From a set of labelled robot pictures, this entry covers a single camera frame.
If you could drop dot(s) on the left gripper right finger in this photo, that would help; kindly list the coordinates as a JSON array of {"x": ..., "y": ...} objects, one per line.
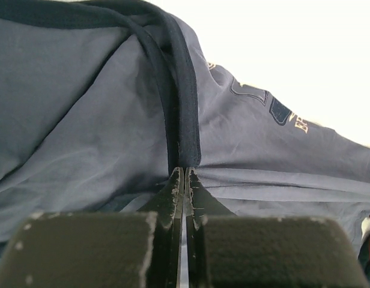
[{"x": 226, "y": 250}]

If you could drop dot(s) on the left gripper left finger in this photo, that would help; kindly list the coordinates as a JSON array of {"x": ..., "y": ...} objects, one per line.
[{"x": 100, "y": 249}]

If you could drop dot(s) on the blue-grey tank top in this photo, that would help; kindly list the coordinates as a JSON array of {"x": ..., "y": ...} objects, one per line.
[{"x": 101, "y": 100}]

